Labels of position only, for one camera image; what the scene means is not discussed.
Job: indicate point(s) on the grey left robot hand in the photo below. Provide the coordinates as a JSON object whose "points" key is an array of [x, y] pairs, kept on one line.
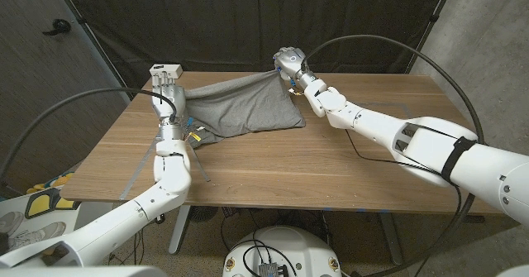
{"points": [[167, 101]]}

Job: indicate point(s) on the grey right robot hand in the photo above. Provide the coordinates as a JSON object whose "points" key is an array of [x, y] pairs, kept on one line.
{"points": [[291, 62]]}

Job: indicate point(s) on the grey shorts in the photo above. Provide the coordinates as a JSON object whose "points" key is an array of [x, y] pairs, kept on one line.
{"points": [[244, 107]]}

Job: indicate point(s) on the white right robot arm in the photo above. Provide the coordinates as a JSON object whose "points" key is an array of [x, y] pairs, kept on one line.
{"points": [[413, 136]]}

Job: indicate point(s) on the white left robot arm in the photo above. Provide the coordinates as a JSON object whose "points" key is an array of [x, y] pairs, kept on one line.
{"points": [[124, 219]]}

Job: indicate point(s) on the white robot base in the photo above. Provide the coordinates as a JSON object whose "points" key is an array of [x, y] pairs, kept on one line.
{"points": [[297, 244]]}

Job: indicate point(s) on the white power strip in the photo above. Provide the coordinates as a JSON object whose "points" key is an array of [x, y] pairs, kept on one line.
{"points": [[165, 68]]}

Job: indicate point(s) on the black backdrop curtain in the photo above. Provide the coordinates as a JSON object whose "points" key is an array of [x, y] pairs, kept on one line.
{"points": [[256, 16]]}

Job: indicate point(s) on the black backdrop stand pole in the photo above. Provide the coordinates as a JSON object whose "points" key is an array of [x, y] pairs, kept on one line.
{"points": [[432, 18], [82, 22]]}

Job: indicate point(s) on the black round floor plug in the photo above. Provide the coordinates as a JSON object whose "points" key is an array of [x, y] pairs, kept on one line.
{"points": [[160, 218]]}

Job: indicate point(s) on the black round fan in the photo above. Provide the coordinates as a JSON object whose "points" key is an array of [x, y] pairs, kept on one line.
{"points": [[203, 213]]}

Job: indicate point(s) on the white table leg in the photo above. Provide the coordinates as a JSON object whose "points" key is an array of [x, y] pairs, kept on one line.
{"points": [[179, 227]]}

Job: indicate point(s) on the yellow teal floor object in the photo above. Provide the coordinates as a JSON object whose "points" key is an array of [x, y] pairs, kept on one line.
{"points": [[58, 182]]}

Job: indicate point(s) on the dark brown door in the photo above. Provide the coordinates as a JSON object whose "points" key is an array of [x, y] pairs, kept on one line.
{"points": [[33, 62]]}

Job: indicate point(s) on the white shoe print board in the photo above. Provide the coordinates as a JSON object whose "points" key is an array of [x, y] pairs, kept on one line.
{"points": [[25, 227]]}

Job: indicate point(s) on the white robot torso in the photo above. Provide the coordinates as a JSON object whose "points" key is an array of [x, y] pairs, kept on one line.
{"points": [[82, 272]]}

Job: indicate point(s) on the grey electronics box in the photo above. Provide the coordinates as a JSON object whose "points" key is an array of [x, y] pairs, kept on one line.
{"points": [[270, 270]]}

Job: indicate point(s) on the grey table leg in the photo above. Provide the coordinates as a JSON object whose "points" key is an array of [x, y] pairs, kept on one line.
{"points": [[390, 235]]}

